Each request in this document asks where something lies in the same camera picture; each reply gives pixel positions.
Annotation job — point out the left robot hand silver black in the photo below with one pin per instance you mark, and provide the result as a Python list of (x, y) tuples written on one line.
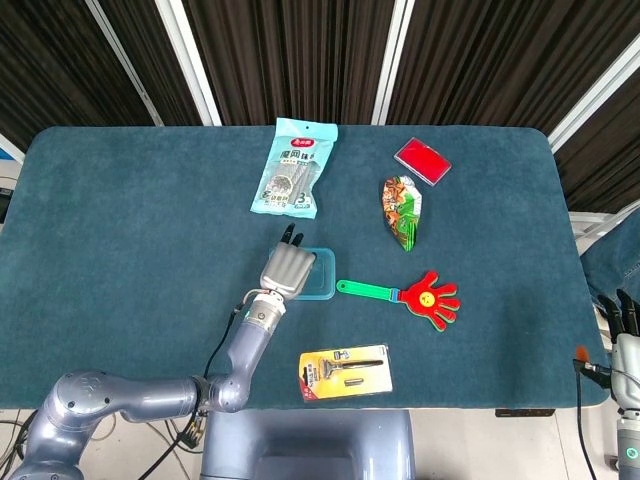
[(287, 270)]

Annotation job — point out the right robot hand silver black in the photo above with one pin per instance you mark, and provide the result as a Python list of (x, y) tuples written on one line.
[(627, 360)]

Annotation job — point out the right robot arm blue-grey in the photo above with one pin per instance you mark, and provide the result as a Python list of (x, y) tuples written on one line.
[(630, 450)]

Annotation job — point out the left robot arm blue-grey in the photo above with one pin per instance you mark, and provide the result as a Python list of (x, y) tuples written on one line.
[(125, 400)]

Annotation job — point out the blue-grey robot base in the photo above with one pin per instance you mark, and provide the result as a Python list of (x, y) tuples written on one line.
[(310, 450)]

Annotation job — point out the clear plastic food container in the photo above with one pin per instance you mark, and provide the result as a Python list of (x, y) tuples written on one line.
[(320, 298)]

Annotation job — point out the teal dishcloth package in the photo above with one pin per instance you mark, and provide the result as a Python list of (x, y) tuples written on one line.
[(292, 170)]

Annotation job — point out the blue denim fabric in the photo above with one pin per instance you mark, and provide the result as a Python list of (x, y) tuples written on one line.
[(620, 250)]

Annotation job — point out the yellow razor blister pack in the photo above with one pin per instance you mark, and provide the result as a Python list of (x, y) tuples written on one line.
[(345, 375)]

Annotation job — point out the green orange snack bag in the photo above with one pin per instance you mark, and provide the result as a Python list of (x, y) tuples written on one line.
[(402, 212)]

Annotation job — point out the red green hand clapper toy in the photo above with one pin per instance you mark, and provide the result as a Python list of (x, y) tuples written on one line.
[(427, 300)]

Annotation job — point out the white metal rack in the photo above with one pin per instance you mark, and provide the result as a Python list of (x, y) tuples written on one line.
[(587, 220)]

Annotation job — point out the red flat ink pad case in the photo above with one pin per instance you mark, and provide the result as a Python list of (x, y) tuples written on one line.
[(422, 161)]

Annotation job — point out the teal table cloth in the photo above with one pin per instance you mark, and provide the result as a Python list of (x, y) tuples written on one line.
[(125, 200)]

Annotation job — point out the black power plug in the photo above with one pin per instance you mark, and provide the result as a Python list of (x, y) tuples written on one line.
[(194, 435)]

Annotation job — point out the black pleated curtain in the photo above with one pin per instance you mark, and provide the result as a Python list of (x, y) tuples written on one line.
[(300, 50)]

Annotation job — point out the white blue panel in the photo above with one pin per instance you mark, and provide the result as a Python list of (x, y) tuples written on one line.
[(10, 150)]

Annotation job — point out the black table edge bracket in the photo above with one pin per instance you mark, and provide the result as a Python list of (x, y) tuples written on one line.
[(525, 413)]

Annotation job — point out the white frame post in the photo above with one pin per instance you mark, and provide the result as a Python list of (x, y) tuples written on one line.
[(392, 62), (125, 62), (595, 100), (190, 62)]

